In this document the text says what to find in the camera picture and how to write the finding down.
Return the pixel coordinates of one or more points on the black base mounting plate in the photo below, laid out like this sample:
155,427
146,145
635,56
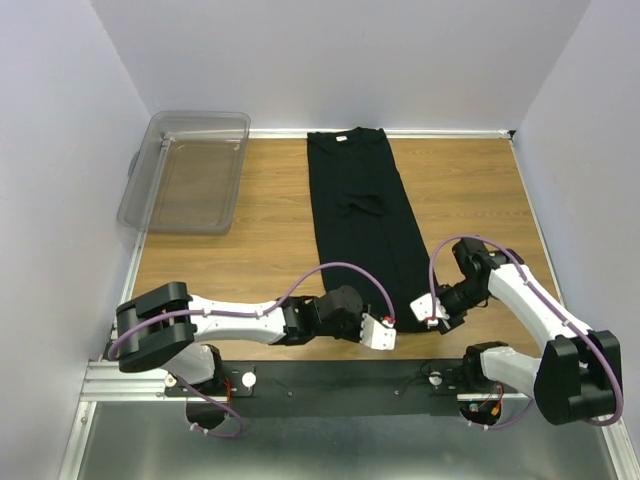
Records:
341,388

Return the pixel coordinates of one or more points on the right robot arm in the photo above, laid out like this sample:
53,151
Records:
578,376

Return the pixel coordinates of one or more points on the clear plastic bin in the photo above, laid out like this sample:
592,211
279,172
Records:
186,174

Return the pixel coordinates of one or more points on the black t-shirt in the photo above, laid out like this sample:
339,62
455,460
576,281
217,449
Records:
362,215

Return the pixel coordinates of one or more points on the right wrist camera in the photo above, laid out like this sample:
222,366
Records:
427,309

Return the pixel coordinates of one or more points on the aluminium front frame rail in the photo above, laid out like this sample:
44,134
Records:
329,420

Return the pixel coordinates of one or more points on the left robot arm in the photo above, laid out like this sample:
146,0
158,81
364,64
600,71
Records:
167,328

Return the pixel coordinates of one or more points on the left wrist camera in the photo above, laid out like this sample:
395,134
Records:
377,334

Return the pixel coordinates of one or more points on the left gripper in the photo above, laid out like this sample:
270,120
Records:
357,335

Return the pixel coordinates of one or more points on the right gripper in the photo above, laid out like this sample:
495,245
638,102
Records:
455,319

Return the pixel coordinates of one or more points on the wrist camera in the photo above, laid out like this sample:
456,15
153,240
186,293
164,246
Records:
377,334
427,309

